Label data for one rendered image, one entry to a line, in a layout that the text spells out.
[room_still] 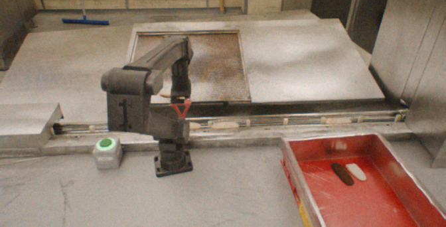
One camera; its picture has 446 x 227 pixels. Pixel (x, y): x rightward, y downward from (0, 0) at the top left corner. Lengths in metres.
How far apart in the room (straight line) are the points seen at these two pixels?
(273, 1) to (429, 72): 3.57
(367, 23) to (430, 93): 1.91
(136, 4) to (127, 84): 4.32
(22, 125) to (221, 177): 0.68
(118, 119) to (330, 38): 1.24
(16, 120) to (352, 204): 1.10
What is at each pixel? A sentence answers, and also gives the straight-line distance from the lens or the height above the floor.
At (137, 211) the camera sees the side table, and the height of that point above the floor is 0.82.
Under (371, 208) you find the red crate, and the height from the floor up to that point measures 0.82.
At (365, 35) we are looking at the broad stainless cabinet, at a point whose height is 0.47.
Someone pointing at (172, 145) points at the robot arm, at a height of 0.93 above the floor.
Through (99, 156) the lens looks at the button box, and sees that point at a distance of 1.14.
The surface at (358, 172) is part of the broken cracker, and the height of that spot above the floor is 0.83.
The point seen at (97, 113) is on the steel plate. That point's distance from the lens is 1.44.
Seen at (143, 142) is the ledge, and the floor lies 0.86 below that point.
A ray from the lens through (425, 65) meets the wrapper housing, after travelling 1.29.
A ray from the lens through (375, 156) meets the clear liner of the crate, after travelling 1.21.
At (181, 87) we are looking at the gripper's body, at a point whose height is 1.04.
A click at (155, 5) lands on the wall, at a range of 4.95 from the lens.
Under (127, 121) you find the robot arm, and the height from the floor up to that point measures 1.20.
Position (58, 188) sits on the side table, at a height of 0.82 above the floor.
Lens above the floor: 1.61
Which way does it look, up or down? 34 degrees down
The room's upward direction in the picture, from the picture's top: straight up
